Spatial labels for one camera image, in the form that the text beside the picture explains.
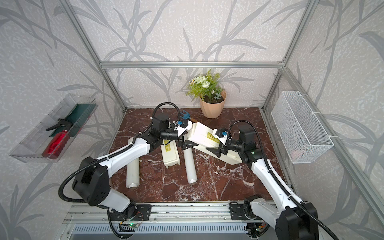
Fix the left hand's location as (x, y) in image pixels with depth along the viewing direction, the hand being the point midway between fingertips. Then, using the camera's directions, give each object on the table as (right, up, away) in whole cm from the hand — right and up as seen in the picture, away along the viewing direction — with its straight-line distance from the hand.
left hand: (196, 135), depth 74 cm
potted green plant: (+10, +25, +31) cm, 41 cm away
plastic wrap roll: (-36, -22, +9) cm, 43 cm away
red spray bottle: (-56, -1, -14) cm, 57 cm away
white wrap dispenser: (-16, -11, +13) cm, 24 cm away
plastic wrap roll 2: (-4, -19, +12) cm, 22 cm away
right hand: (+7, -1, +1) cm, 7 cm away
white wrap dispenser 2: (+3, +1, -5) cm, 6 cm away
